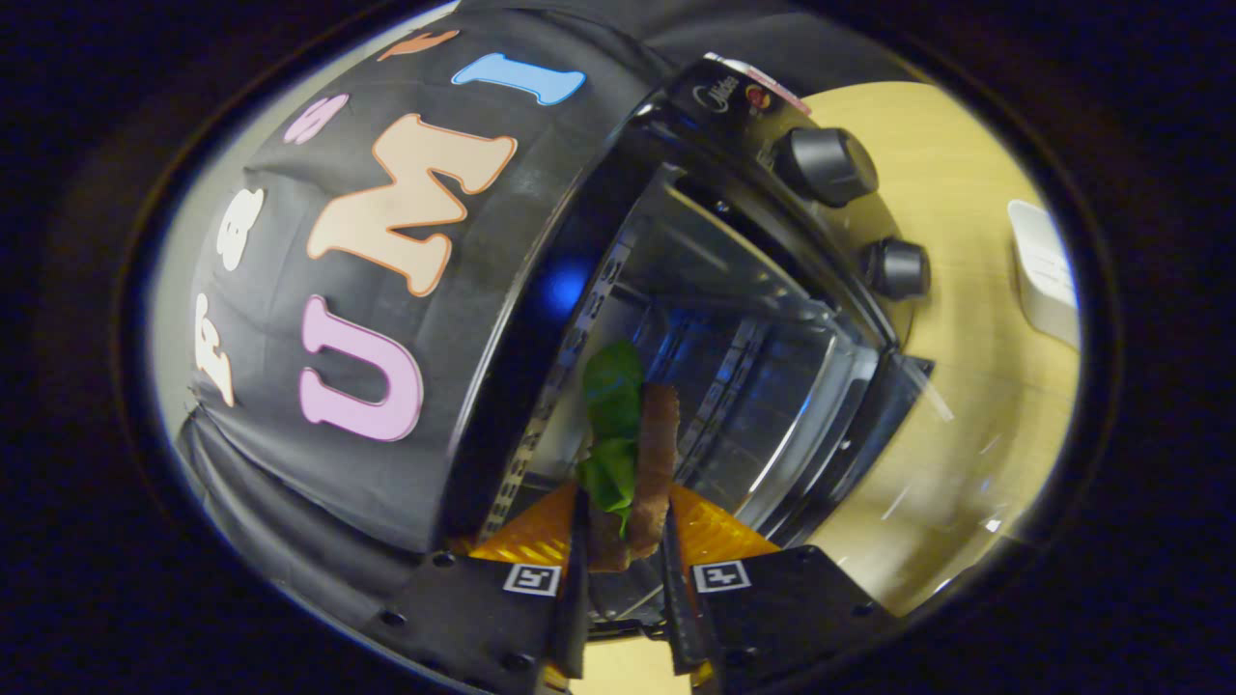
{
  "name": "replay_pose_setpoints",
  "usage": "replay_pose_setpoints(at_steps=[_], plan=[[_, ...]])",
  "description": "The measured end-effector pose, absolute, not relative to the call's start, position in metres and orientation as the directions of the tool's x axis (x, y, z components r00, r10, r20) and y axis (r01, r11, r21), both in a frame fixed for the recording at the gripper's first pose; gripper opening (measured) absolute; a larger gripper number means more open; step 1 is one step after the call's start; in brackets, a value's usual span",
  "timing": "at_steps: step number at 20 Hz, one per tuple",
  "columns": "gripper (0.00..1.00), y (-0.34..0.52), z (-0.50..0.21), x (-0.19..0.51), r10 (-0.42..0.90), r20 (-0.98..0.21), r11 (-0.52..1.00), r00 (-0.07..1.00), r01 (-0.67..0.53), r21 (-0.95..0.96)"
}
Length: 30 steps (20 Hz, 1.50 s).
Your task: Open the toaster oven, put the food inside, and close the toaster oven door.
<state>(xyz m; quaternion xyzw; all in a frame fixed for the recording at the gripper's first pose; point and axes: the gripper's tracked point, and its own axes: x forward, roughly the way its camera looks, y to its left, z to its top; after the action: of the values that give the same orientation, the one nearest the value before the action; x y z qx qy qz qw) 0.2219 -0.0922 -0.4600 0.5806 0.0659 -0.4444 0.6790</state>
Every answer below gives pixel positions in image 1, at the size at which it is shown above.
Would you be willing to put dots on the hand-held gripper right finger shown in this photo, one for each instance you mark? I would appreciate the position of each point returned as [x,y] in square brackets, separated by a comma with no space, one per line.
[681,618]

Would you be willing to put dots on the lettuce sandwich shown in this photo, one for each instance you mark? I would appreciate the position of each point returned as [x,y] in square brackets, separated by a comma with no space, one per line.
[659,454]

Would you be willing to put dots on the black toaster oven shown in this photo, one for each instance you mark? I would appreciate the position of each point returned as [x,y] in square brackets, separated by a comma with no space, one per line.
[826,164]

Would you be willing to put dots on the white toaster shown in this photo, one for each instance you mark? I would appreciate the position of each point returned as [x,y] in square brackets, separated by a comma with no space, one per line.
[1043,270]

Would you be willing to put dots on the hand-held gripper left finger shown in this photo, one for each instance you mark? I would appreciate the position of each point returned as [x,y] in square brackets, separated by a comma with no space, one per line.
[579,598]

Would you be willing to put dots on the black backdrop cloth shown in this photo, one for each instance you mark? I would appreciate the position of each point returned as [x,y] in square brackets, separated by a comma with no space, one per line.
[290,222]

